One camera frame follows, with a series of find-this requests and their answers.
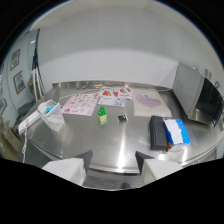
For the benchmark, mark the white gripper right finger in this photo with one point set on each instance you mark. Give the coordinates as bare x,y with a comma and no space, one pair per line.
156,168

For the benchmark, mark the black rectangular box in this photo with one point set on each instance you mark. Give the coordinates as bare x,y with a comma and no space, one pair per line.
157,132

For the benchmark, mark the white sheet with purple drawing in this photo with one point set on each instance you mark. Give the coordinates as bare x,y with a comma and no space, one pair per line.
150,103

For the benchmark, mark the pink sticker sheet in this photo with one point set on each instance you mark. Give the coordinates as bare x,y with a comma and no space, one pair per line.
81,103

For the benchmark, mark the white paper sheet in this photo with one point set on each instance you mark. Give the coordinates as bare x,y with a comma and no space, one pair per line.
111,101

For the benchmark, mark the small black GoPro battery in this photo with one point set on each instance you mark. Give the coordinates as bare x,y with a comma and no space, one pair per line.
122,118

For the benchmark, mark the white power strip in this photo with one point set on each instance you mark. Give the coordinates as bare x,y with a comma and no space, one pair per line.
28,121

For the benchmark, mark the clear plastic container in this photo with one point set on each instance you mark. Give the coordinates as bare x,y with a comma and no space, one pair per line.
52,114

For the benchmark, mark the blue and white packet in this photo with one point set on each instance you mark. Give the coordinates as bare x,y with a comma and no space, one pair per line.
175,132

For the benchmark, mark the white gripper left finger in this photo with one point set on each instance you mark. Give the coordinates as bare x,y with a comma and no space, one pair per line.
68,169

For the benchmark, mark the framed picture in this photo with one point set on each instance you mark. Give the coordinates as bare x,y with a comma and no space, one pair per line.
19,82
14,59

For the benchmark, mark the red and white leaflet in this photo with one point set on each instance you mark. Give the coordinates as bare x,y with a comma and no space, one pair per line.
116,92

